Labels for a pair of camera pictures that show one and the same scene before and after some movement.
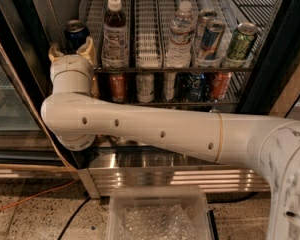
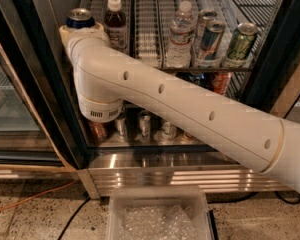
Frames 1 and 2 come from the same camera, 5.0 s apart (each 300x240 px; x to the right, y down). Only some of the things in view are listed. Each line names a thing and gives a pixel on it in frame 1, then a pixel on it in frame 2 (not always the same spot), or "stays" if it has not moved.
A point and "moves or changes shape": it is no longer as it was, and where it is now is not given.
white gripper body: x=71 y=65 -> x=86 y=34
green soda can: x=241 y=41 stays
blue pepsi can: x=76 y=34 moves or changes shape
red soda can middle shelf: x=220 y=84 stays
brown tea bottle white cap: x=115 y=54 stays
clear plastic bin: x=158 y=212 stays
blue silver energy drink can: x=211 y=38 stays
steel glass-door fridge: x=235 y=49 stays
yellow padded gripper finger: x=89 y=51 -> x=99 y=26
